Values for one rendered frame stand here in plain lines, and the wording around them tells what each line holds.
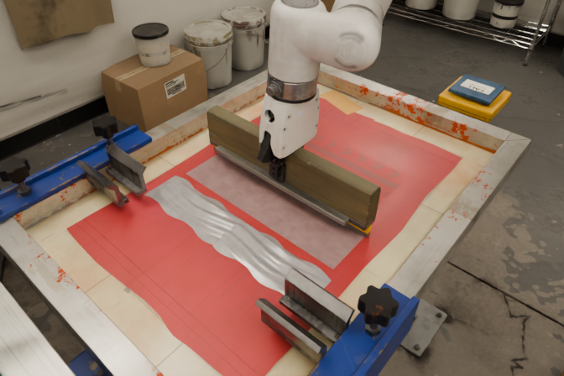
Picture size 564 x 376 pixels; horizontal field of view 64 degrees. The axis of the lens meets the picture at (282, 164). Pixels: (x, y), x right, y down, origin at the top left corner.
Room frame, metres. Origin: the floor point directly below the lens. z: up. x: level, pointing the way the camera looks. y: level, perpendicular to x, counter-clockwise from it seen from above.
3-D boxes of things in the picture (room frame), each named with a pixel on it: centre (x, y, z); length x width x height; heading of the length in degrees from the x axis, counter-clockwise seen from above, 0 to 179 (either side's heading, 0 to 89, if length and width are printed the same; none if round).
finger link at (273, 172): (0.58, 0.01, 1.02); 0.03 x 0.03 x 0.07; 49
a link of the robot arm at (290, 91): (0.59, -0.01, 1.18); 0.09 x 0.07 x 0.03; 139
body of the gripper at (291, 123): (0.60, -0.01, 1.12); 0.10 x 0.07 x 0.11; 139
